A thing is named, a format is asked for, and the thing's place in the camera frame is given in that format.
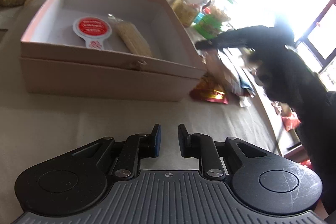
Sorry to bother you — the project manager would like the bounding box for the red yellow snack bag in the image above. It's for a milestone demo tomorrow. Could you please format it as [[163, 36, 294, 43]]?
[[189, 73, 228, 105]]

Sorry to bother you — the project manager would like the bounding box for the clear bread snack pack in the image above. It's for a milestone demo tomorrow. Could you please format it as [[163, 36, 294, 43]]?
[[202, 49, 256, 97]]

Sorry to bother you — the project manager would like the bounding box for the green base snack jar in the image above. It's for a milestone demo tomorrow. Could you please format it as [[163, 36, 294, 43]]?
[[194, 5, 231, 39]]

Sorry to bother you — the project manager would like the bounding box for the pale wafer snack pack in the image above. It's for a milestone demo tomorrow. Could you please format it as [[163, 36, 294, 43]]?
[[108, 14, 153, 57]]

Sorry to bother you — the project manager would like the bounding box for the pink cardboard gift box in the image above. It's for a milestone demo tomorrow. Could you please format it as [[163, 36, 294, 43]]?
[[21, 0, 206, 101]]

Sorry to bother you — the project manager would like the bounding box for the red white round snack pack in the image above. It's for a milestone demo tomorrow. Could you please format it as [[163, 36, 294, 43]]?
[[72, 16, 112, 51]]

